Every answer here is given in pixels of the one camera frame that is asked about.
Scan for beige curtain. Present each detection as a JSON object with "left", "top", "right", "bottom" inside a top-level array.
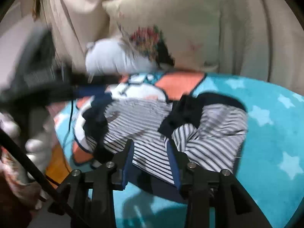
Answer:
[{"left": 33, "top": 0, "right": 303, "bottom": 94}]

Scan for white glove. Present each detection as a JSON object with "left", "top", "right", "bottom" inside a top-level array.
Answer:
[{"left": 1, "top": 110, "right": 55, "bottom": 185}]

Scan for teal cartoon fleece blanket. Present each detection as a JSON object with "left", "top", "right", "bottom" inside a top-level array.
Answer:
[{"left": 62, "top": 72, "right": 303, "bottom": 227}]

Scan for black cable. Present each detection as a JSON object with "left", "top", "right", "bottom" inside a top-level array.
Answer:
[{"left": 0, "top": 127, "right": 74, "bottom": 217}]

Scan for grey plush toy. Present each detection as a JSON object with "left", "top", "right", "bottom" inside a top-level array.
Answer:
[{"left": 85, "top": 38, "right": 159, "bottom": 75}]

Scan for striped grey pants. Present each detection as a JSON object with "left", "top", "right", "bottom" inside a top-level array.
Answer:
[{"left": 81, "top": 92, "right": 249, "bottom": 203}]

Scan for beige floral cushion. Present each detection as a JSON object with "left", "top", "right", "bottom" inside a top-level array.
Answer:
[{"left": 103, "top": 0, "right": 221, "bottom": 70}]

